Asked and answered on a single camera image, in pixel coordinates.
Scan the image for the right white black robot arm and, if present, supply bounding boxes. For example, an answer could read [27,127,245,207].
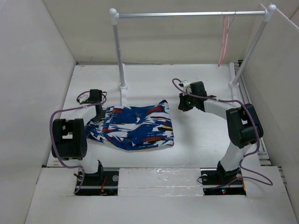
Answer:
[172,78,263,186]

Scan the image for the white metal clothes rack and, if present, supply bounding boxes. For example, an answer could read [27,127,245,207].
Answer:
[109,4,277,106]

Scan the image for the blue white red patterned trousers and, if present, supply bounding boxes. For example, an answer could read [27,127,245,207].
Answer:
[85,100,174,151]

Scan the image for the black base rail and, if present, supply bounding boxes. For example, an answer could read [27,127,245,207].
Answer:
[75,168,246,197]

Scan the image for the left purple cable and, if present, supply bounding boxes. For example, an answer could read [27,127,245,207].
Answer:
[50,90,108,194]

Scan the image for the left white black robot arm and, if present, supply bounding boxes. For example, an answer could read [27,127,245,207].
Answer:
[49,89,107,185]

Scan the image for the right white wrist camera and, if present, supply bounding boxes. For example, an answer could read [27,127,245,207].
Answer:
[178,80,192,93]

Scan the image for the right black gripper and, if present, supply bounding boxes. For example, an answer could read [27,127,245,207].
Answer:
[178,91,197,112]

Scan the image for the pink plastic hanger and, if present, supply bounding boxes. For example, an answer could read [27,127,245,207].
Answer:
[217,11,236,67]

